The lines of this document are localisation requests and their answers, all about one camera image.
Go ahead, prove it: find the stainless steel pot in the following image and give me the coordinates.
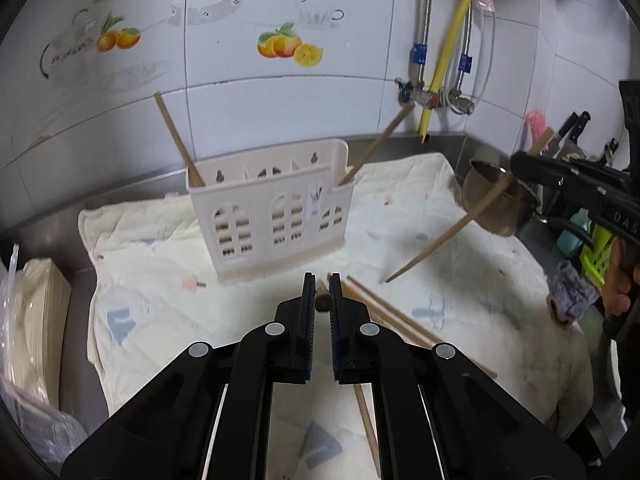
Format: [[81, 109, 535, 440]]
[[461, 159, 543, 237]]

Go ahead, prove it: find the braided metal hose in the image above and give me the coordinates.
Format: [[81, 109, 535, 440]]
[[410, 0, 436, 96], [452, 0, 476, 106]]

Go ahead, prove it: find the person's right hand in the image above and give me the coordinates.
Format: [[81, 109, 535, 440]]
[[602, 240, 640, 320]]

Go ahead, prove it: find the beige stack in plastic bag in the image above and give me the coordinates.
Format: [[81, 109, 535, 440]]
[[0, 242, 88, 463]]

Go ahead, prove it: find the grey knitted cloth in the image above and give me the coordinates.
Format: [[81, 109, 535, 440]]
[[547, 260, 598, 328]]

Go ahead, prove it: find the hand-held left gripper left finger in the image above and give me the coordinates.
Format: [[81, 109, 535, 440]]
[[60, 272, 318, 480]]

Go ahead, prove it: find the metal pipe valve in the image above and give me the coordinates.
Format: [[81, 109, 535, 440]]
[[447, 87, 476, 116]]

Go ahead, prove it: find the pink brush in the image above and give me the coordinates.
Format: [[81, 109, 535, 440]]
[[524, 107, 549, 143]]

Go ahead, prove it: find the yellow gas hose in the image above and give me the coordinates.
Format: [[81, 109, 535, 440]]
[[419, 0, 487, 143]]

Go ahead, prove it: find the beige plastic utensil holder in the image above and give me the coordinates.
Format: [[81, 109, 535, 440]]
[[186, 138, 351, 286]]

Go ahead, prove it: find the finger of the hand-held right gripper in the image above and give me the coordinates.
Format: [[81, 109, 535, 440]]
[[510, 151, 608, 221], [562, 156, 632, 181]]

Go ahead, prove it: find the green plastic rack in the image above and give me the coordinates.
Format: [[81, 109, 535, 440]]
[[580, 222, 616, 286]]

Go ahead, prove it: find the cream quilted printed mat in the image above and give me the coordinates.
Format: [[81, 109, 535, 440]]
[[78, 152, 596, 480]]

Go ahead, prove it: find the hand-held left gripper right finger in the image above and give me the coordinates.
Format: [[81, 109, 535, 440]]
[[329, 273, 587, 480]]

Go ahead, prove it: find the brown wooden chopstick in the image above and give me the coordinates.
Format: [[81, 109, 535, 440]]
[[314, 282, 383, 475], [385, 127, 556, 283], [339, 104, 417, 187], [327, 273, 437, 349], [345, 275, 498, 380], [154, 92, 205, 187]]

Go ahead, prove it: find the teal plastic container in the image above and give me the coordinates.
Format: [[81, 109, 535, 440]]
[[557, 210, 591, 257]]

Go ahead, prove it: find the clear thin tube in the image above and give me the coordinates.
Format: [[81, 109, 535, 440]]
[[472, 0, 497, 108]]

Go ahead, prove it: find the black-handled knife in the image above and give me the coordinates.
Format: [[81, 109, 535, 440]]
[[570, 112, 592, 158], [550, 111, 581, 156]]

